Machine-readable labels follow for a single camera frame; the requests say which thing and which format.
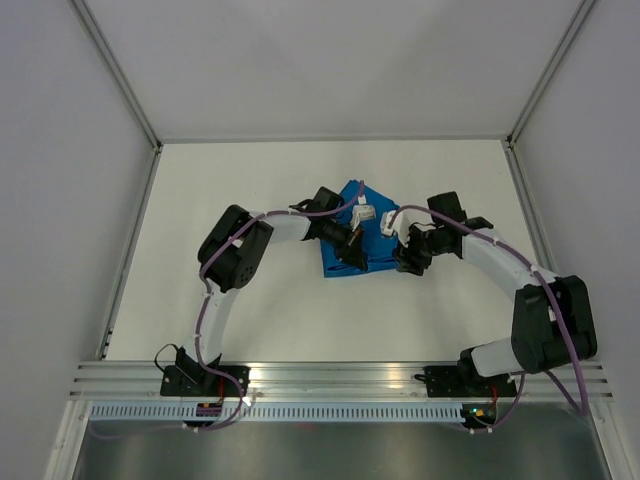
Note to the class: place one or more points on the left aluminium frame post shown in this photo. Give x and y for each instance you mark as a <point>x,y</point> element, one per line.
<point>101,45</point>

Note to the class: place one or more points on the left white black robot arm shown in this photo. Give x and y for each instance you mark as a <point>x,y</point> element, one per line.
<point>230,256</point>

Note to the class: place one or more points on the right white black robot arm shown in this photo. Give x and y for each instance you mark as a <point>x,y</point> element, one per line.
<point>552,321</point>

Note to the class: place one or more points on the blue cloth napkin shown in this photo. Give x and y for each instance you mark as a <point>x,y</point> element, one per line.
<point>375,245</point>

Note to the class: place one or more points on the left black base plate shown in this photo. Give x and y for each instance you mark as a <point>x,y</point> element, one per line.
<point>176,383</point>

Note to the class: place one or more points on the white slotted cable duct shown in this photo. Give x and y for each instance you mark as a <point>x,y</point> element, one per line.
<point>439,412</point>

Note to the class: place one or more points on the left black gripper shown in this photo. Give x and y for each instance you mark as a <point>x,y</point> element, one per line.
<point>350,250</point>

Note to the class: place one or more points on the right aluminium frame post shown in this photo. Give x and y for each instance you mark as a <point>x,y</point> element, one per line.
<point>561,51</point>

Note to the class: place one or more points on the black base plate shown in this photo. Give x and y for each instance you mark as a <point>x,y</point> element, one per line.
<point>446,381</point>
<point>176,383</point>

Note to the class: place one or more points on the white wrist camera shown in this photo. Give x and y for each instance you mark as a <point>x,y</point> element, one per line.
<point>394,224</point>
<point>360,213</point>

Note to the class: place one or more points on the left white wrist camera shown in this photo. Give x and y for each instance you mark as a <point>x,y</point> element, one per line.
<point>360,213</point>

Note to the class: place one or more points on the aluminium frame post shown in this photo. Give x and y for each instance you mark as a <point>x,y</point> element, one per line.
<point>561,51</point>
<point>101,45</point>

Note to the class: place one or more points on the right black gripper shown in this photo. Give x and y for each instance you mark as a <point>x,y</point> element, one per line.
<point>406,254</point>

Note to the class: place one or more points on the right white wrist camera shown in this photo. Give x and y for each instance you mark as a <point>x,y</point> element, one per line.
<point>394,224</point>

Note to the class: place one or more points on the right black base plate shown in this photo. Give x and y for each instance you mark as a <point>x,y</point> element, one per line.
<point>446,381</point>

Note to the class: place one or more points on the aluminium mounting rail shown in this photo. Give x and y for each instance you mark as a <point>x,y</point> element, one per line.
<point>322,381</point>

